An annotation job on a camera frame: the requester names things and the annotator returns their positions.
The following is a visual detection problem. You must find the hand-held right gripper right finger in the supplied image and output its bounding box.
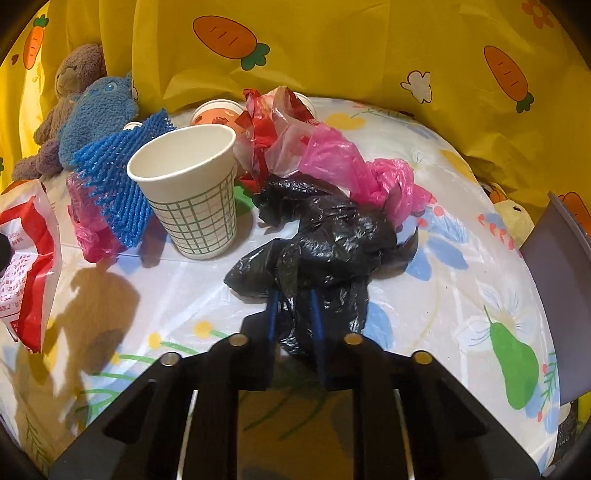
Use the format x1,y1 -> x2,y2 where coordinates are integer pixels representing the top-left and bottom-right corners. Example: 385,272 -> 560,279
309,288 -> 541,480

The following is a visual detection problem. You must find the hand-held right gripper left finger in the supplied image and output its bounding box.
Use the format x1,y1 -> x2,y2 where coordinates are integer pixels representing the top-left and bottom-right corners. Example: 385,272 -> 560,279
48,288 -> 281,480

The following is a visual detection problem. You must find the black plastic bag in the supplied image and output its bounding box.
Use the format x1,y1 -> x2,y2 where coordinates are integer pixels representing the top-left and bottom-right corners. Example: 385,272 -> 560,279
224,174 -> 419,358

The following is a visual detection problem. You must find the red plastic bag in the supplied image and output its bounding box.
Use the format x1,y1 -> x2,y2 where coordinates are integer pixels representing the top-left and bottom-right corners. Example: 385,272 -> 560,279
233,88 -> 319,190

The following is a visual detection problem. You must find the apple print paper cup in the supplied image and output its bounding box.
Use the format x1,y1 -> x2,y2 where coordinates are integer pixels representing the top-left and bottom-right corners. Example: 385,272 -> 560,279
190,99 -> 245,127

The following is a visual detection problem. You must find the grey plastic bin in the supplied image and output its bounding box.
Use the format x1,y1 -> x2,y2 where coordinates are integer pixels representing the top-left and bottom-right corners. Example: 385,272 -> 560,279
519,191 -> 591,402

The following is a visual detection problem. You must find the red and white packaging bag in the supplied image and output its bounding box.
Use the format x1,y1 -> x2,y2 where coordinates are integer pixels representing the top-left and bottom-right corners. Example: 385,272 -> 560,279
0,181 -> 63,354

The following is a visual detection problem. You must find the small pink plastic bag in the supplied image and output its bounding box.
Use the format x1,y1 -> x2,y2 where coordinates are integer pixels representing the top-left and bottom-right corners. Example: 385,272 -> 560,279
66,173 -> 127,264

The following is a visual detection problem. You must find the small green plastic piece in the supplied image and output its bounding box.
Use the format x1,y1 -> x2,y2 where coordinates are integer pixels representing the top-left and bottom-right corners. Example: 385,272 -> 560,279
233,185 -> 254,217

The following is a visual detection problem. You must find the green grid paper cup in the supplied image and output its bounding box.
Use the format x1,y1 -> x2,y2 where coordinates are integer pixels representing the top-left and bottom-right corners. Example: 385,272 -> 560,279
126,124 -> 238,260

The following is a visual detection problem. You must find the blue spiky mat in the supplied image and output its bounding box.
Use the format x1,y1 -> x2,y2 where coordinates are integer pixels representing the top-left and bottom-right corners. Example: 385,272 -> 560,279
74,108 -> 176,247

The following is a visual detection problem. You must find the bright pink plastic bag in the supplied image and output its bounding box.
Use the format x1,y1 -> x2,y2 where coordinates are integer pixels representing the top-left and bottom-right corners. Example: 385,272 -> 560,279
298,124 -> 435,229

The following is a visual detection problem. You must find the blue plush toy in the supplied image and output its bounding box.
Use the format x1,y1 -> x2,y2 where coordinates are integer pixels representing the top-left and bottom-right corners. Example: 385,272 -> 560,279
58,74 -> 140,174

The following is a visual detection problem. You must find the pale translucent plastic bag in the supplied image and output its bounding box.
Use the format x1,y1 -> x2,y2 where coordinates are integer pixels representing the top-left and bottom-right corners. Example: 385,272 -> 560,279
265,90 -> 324,174

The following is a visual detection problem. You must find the brown teddy bear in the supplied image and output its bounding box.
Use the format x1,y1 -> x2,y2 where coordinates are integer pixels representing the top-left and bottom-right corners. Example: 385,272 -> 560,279
11,44 -> 108,182

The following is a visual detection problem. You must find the plain white paper cup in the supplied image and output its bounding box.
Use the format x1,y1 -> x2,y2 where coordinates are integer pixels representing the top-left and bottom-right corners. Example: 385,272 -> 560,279
293,92 -> 317,119

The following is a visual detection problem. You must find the yellow duck plush toy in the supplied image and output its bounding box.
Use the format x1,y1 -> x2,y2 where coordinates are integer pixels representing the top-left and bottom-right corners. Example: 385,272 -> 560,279
478,182 -> 536,250

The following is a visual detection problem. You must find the yellow carrot print curtain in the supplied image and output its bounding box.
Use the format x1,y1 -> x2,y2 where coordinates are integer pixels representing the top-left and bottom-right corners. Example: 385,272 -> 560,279
0,0 -> 591,227

